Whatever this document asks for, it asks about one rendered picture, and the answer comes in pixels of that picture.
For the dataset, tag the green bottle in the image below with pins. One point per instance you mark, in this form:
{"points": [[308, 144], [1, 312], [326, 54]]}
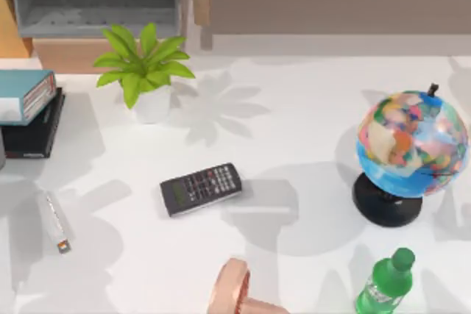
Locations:
{"points": [[386, 282]]}

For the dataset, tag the colourful globe black base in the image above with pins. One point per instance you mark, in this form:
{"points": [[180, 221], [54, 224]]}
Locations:
{"points": [[412, 145]]}

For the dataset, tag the teal book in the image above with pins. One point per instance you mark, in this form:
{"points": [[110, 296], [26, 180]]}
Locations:
{"points": [[25, 95]]}

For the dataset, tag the green potted plant white pot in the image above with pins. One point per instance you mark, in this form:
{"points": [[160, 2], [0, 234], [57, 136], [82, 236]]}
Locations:
{"points": [[141, 67]]}

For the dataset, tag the black calculator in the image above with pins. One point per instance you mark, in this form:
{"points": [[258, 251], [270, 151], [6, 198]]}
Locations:
{"points": [[200, 188]]}

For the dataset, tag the black book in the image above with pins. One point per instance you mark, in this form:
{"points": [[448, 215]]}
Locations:
{"points": [[33, 137]]}

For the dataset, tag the pale wooden drawer front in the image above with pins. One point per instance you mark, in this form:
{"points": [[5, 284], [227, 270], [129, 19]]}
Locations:
{"points": [[73, 54]]}

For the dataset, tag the wooden cupboard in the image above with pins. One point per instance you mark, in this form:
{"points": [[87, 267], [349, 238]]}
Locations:
{"points": [[11, 27]]}

